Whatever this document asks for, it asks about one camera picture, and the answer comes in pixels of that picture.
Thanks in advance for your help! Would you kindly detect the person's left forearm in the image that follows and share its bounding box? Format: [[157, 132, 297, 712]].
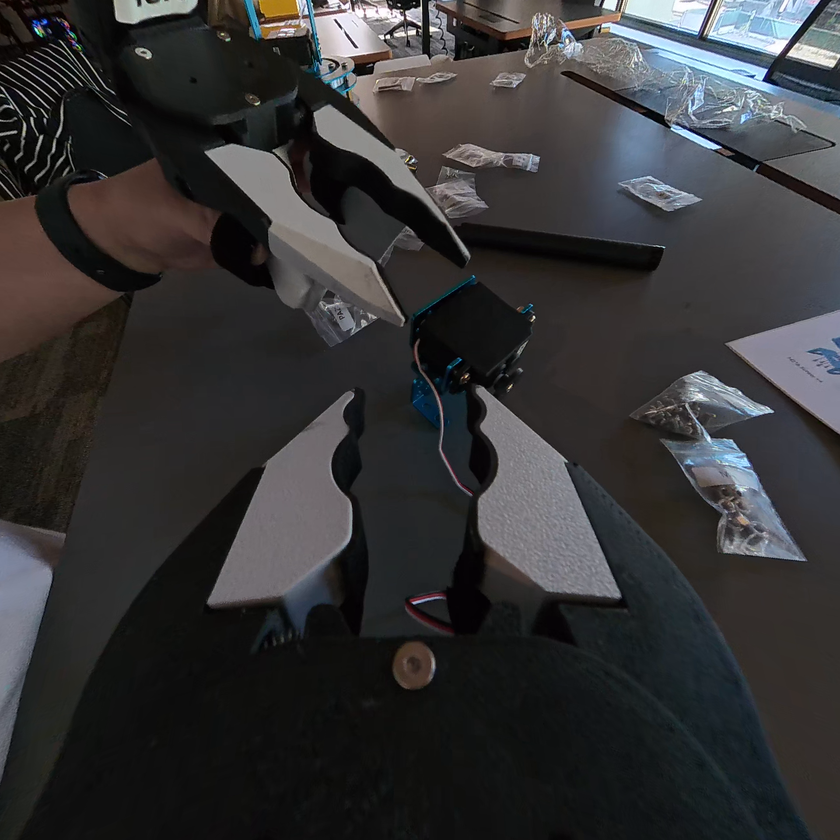
[[0, 190, 132, 362]]

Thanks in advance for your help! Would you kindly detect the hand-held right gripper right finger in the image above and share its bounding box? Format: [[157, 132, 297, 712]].
[[451, 386, 623, 636]]

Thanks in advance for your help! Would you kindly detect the person's left hand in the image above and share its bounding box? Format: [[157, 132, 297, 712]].
[[98, 159, 227, 275]]

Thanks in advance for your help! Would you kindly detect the clear bag with brass part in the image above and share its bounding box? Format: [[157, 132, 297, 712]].
[[618, 176, 703, 212]]

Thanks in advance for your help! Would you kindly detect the clear bag of silver screws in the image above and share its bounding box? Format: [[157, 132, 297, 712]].
[[630, 371, 775, 439], [661, 436, 808, 562]]

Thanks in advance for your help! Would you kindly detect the clear bag with white label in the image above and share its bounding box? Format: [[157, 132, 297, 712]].
[[377, 226, 424, 266]]

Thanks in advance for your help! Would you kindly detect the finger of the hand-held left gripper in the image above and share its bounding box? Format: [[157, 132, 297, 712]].
[[307, 104, 472, 269], [205, 146, 408, 328]]

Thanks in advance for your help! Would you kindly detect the crumpled clear plastic wrap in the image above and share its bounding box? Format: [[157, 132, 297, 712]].
[[577, 36, 808, 135], [524, 12, 584, 68]]

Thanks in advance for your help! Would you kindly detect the dark grey desk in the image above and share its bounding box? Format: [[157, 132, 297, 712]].
[[0, 36, 840, 840]]

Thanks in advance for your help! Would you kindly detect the black wristband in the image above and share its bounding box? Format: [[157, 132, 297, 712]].
[[34, 169, 164, 293]]

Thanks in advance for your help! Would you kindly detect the black framed chair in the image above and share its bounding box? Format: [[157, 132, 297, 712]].
[[764, 0, 840, 86]]

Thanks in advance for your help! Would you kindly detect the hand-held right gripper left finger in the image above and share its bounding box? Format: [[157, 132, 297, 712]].
[[205, 391, 368, 636]]

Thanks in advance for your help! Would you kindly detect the wood-edged table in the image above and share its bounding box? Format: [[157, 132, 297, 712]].
[[436, 0, 621, 60]]

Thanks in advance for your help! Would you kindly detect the black office chair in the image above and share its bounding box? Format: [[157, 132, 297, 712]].
[[384, 0, 424, 47]]

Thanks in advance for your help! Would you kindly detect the long clear parts bag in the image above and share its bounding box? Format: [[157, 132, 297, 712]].
[[443, 143, 541, 173]]

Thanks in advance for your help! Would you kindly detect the black screwdriver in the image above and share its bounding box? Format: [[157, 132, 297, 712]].
[[454, 222, 665, 271]]

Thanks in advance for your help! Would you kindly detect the glass window wall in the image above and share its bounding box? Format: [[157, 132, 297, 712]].
[[617, 0, 840, 67]]

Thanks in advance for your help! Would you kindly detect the clear bag of metal rings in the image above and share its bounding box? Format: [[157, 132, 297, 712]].
[[314, 289, 382, 347]]

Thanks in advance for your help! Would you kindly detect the black desk cable flap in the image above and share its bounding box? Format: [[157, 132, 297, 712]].
[[564, 69, 837, 168]]

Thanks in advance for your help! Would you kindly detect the white instruction booklet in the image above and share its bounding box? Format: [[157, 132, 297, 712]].
[[725, 308, 840, 435]]

